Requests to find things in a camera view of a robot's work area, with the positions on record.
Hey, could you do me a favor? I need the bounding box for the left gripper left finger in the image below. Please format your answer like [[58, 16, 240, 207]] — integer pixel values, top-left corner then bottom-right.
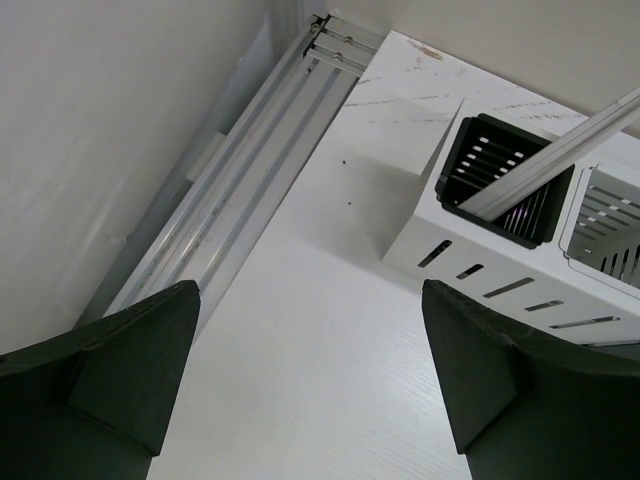
[[1, 280, 200, 479]]

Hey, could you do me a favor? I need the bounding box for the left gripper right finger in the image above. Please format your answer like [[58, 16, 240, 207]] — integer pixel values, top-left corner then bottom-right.
[[422, 280, 639, 479]]

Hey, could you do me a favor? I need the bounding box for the white chopstick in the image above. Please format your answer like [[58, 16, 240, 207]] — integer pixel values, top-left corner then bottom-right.
[[459, 89, 639, 221]]

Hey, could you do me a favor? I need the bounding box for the white utensil holder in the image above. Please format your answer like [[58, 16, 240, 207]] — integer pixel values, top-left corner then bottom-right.
[[384, 100, 639, 345]]

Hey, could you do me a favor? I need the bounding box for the black insert cup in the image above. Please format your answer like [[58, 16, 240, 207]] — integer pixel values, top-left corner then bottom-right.
[[435, 113, 574, 250]]

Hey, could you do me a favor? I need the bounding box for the aluminium rail left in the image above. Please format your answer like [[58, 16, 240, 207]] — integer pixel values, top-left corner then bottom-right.
[[79, 15, 383, 324]]

